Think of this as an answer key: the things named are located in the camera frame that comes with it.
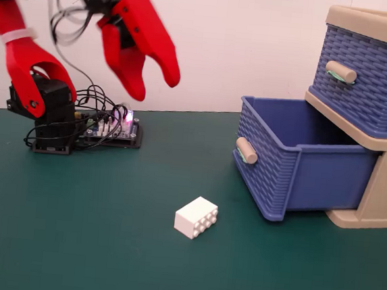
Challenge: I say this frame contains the black controller circuit board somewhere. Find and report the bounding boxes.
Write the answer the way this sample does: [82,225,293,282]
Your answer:
[72,105,147,152]

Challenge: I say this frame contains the dark green table mat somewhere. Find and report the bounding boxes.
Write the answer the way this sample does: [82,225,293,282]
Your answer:
[0,91,387,290]

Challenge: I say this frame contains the white zip tie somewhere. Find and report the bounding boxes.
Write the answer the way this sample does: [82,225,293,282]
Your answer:
[0,25,39,48]

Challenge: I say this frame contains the white toy brick cube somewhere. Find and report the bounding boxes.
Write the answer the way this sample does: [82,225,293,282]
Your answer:
[172,194,220,244]

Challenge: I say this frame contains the blue wicker drawer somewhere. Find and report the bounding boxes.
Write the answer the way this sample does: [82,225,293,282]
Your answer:
[226,94,386,231]
[304,22,387,140]

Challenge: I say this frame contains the beige plastic drawer cabinet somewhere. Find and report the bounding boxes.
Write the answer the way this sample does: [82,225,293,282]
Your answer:
[293,2,387,233]

